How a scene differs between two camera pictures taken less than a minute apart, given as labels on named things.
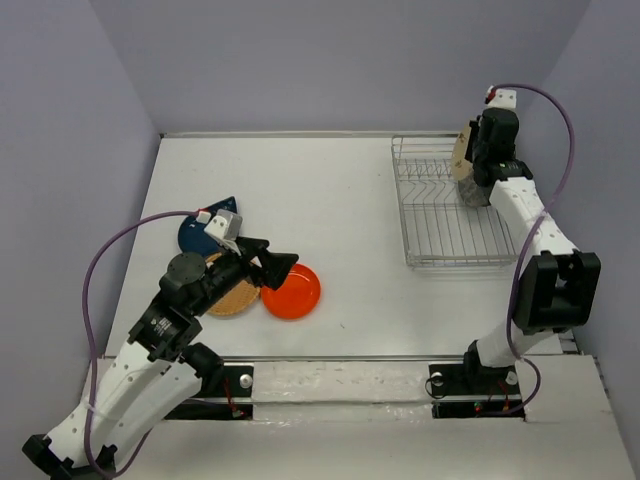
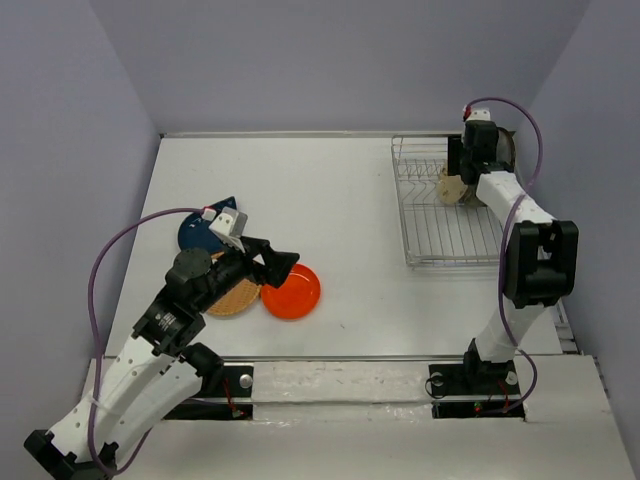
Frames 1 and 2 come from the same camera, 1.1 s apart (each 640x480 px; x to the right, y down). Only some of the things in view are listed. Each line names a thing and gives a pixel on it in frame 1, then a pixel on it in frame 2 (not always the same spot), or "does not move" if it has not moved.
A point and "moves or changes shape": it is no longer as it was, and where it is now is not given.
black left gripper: x=275 y=266 does not move
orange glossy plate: x=298 y=295 does not move
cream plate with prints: x=461 y=167 moves or changes shape
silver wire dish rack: x=439 y=229 does not move
